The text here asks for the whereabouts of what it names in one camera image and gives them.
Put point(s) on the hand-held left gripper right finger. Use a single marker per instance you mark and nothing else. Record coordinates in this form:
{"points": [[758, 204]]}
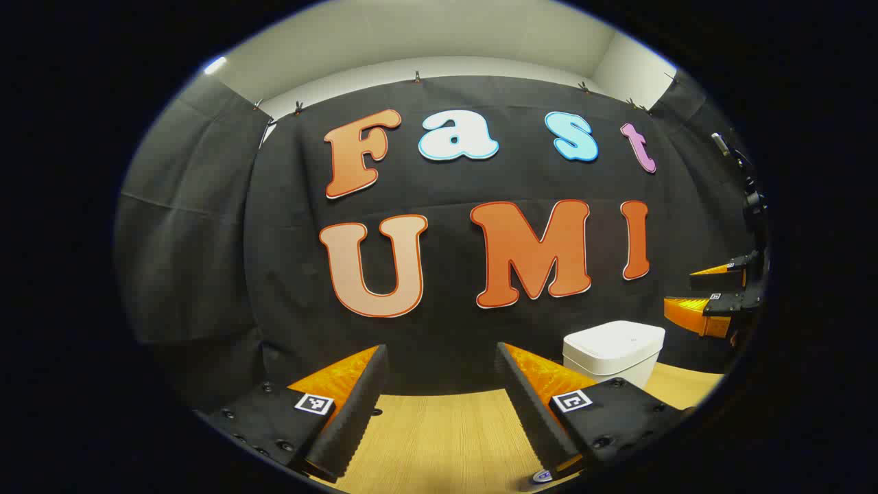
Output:
{"points": [[528, 412]]}

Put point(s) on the ceiling light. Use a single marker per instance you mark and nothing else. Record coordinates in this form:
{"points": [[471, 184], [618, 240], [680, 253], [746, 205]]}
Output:
{"points": [[215, 65]]}

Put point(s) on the white desktop garbage bin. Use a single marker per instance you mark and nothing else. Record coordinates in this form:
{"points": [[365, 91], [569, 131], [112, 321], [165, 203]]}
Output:
{"points": [[610, 350]]}

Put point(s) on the wooden desktop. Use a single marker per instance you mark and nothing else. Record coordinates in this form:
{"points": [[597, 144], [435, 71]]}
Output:
{"points": [[446, 439]]}

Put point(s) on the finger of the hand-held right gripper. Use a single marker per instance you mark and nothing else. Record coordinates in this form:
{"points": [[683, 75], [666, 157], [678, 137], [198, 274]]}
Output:
{"points": [[699, 314], [727, 274]]}

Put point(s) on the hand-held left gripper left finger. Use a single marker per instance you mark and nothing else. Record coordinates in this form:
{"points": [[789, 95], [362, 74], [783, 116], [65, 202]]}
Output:
{"points": [[357, 412]]}

